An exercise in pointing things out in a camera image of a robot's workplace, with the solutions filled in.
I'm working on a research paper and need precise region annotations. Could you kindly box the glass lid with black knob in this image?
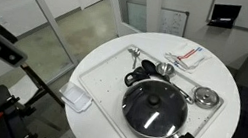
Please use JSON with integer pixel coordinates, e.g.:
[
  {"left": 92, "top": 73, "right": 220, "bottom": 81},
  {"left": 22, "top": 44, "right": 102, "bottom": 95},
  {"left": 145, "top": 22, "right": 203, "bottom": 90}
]
[{"left": 117, "top": 75, "right": 194, "bottom": 138}]

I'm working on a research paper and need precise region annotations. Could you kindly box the clear plastic container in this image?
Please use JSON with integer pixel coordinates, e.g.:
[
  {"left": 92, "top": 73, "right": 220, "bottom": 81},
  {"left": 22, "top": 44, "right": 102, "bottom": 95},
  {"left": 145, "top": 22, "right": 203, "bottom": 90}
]
[{"left": 55, "top": 80, "right": 96, "bottom": 116}]

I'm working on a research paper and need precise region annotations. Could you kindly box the white plastic tray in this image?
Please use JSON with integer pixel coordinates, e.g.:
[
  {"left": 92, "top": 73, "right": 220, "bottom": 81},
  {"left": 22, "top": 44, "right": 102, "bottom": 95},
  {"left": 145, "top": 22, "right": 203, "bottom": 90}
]
[{"left": 67, "top": 35, "right": 233, "bottom": 138}]

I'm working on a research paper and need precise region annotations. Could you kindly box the silver spoon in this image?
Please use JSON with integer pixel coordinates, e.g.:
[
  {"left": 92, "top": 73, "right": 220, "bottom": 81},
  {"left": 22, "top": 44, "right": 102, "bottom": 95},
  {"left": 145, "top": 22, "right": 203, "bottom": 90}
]
[{"left": 124, "top": 45, "right": 143, "bottom": 70}]

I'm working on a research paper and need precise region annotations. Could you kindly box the black serving spoon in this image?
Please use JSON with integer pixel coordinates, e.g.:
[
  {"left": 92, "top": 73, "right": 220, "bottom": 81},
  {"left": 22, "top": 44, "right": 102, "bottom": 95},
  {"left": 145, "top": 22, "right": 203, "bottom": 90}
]
[{"left": 135, "top": 59, "right": 200, "bottom": 105}]

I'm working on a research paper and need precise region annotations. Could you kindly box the white door with glass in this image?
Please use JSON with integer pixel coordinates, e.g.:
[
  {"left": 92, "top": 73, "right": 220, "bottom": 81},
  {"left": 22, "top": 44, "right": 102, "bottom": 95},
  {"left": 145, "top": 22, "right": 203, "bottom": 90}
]
[{"left": 95, "top": 0, "right": 164, "bottom": 44}]

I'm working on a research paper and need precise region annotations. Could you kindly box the steel measuring cup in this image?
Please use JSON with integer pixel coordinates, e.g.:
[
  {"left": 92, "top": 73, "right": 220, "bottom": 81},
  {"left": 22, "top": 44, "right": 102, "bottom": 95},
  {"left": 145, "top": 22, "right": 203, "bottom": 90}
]
[{"left": 153, "top": 60, "right": 177, "bottom": 79}]

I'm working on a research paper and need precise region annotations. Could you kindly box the small leaning whiteboard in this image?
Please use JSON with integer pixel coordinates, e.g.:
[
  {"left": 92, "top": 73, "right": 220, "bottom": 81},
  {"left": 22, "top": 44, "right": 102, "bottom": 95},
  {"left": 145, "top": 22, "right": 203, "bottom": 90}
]
[{"left": 122, "top": 1, "right": 190, "bottom": 40}]

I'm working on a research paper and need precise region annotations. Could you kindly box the white striped cloth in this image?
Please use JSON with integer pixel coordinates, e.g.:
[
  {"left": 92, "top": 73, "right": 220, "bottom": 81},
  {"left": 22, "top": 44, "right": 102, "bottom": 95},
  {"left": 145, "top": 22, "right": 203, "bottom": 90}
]
[{"left": 162, "top": 40, "right": 214, "bottom": 77}]

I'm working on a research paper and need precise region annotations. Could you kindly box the black wall marker holder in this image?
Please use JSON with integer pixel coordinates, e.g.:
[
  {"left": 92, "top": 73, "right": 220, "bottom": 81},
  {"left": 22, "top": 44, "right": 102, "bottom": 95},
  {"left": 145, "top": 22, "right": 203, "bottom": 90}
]
[{"left": 206, "top": 0, "right": 243, "bottom": 31}]

